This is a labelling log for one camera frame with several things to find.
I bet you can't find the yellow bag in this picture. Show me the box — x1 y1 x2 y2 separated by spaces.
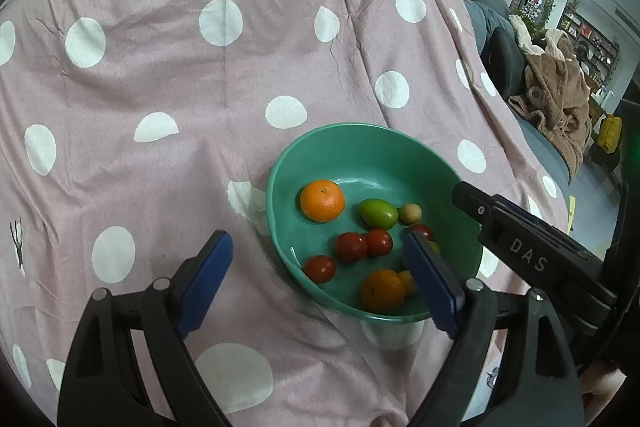
596 114 623 152

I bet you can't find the orange mandarin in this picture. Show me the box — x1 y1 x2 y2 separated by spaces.
361 269 407 314
300 179 347 224

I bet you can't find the pink polka dot blanket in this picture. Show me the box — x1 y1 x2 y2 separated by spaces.
0 0 573 427

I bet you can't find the dark display shelf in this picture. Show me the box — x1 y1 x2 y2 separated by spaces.
555 0 621 82

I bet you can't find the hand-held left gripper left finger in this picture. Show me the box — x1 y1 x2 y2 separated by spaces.
57 229 236 427

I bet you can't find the person's right forearm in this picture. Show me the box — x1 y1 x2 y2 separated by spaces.
580 359 631 413

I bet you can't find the black cushion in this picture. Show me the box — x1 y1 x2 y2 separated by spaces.
481 27 531 105

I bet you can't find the brown fleece robe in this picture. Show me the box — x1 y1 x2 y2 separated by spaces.
507 37 593 178

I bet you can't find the large red tomato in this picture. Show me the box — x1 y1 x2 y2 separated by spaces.
334 232 368 264

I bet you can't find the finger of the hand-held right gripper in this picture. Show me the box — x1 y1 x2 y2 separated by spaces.
451 181 618 308
492 194 603 265

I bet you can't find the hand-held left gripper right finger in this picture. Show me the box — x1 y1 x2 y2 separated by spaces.
402 232 586 427

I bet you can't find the green tomato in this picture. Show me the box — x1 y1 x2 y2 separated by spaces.
358 199 399 229

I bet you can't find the green bowl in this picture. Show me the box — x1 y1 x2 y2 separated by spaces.
265 122 485 324

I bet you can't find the white cloth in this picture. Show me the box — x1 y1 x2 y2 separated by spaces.
509 14 543 55

